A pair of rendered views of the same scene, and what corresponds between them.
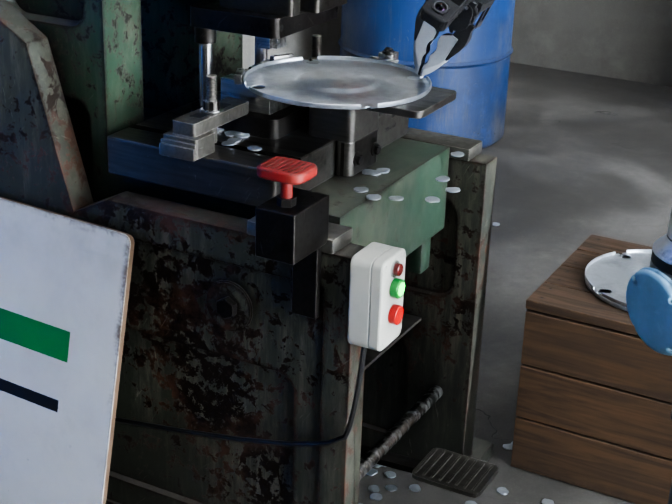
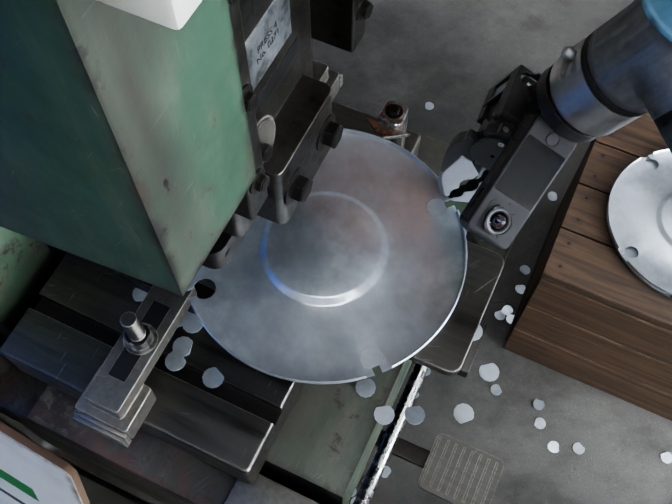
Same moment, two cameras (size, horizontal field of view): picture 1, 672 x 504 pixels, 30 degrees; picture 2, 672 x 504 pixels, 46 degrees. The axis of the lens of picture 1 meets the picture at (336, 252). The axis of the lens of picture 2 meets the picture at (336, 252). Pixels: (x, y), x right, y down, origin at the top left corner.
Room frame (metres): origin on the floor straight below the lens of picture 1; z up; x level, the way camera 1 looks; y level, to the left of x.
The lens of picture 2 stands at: (1.52, 0.01, 1.50)
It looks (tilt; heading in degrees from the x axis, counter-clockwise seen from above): 63 degrees down; 358
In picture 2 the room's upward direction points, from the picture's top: straight up
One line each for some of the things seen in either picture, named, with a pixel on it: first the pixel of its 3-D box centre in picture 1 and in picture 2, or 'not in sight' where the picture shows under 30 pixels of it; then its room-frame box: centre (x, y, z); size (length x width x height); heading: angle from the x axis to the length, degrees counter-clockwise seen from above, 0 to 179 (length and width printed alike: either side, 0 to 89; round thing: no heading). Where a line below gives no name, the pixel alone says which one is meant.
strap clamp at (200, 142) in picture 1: (208, 110); (135, 346); (1.80, 0.20, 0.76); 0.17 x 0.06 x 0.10; 152
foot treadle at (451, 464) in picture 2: (330, 443); (333, 417); (1.88, 0.00, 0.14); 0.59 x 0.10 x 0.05; 62
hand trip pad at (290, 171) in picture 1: (286, 191); not in sight; (1.55, 0.07, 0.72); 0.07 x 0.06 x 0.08; 62
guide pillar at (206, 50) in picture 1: (205, 60); not in sight; (1.90, 0.21, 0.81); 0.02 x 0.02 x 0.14
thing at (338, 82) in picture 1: (337, 81); (323, 246); (1.89, 0.01, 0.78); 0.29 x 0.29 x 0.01
